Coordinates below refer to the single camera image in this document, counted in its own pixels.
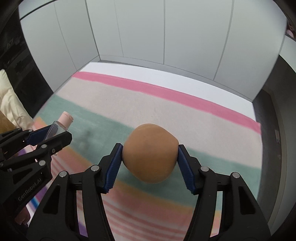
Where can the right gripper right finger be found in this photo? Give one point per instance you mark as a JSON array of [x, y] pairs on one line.
[[184, 160]]

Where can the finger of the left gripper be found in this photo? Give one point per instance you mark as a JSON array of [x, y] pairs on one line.
[[45, 149], [37, 136]]

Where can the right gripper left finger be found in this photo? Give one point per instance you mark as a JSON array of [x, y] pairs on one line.
[[113, 166]]

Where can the clear bottle pink cap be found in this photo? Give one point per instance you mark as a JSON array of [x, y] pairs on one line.
[[59, 126]]

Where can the tan makeup sponge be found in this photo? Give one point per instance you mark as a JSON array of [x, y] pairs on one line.
[[150, 153]]

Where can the person's left hand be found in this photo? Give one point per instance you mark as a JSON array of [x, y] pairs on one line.
[[23, 217]]

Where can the brown cardboard box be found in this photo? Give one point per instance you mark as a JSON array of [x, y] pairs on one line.
[[5, 124]]

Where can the cream padded armchair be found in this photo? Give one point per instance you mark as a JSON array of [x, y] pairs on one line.
[[11, 106]]

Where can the striped colourful towel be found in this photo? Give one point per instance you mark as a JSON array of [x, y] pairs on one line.
[[149, 200]]

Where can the dark wall cabinet niche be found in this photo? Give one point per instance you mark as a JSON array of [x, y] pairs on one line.
[[27, 81]]

